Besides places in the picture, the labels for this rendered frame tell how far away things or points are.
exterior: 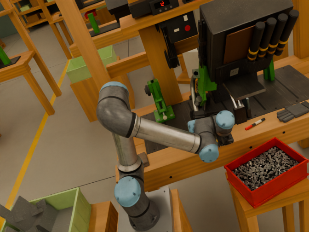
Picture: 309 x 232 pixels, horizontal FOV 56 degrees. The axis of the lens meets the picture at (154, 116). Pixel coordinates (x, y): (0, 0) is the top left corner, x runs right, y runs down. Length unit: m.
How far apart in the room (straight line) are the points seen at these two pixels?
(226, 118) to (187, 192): 1.51
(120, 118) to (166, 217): 0.58
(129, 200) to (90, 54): 1.00
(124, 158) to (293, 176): 0.78
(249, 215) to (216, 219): 0.95
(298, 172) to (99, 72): 1.29
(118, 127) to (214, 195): 1.67
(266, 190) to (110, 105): 0.81
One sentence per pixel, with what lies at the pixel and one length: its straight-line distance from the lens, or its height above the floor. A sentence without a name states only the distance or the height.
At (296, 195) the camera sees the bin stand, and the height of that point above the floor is 0.79.
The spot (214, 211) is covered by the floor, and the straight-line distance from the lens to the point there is 2.48.
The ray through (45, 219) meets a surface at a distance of 1.73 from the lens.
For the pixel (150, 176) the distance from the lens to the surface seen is 1.65.
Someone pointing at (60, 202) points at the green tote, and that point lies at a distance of 1.77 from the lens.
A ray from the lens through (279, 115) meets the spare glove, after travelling 1.74.
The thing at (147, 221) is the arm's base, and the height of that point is 0.93.
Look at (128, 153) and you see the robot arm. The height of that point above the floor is 1.22.
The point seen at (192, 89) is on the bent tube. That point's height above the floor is 1.08.
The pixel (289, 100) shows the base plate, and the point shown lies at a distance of 1.89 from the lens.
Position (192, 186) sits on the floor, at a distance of 2.68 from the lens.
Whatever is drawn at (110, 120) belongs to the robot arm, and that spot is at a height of 1.48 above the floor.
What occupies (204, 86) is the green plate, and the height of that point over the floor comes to 1.16.
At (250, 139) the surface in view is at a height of 0.88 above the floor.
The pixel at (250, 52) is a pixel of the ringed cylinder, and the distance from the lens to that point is 1.46.
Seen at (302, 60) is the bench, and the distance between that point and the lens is 2.31.
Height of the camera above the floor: 2.00
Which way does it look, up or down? 33 degrees down
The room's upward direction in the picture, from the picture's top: 21 degrees counter-clockwise
